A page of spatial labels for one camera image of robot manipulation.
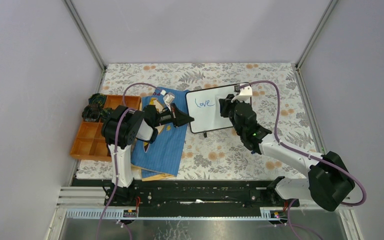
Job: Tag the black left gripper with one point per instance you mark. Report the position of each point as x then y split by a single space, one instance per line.
179 117

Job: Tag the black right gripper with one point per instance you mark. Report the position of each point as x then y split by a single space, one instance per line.
225 104

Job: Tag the black framed whiteboard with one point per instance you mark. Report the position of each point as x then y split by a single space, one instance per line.
203 105

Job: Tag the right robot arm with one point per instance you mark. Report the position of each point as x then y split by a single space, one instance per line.
327 181

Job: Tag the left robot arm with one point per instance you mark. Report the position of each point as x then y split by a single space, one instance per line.
122 128

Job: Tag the blue pikachu cloth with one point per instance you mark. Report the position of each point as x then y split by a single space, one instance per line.
161 159

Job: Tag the dark rolled fabric middle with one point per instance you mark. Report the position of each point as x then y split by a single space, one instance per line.
105 114

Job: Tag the dark rolled fabric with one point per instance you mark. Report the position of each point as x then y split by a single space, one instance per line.
105 114
91 113
97 99

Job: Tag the dark rolled fabric top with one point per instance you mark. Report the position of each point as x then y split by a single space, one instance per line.
97 99

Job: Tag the dark rolled fabric left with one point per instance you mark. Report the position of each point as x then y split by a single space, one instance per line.
91 113

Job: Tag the wooden compartment tray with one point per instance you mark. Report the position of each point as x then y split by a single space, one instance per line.
89 144

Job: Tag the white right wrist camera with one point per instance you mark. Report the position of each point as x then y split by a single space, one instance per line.
243 93

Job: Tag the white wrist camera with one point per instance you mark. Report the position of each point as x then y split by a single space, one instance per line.
168 98
243 93

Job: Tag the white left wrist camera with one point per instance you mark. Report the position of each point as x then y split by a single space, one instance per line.
168 98

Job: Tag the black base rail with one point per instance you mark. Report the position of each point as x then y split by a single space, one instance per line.
197 198

